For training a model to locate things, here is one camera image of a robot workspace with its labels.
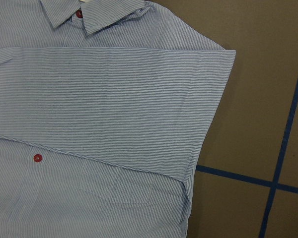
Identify blue striped button shirt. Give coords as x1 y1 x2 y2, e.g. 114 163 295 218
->
0 0 236 238

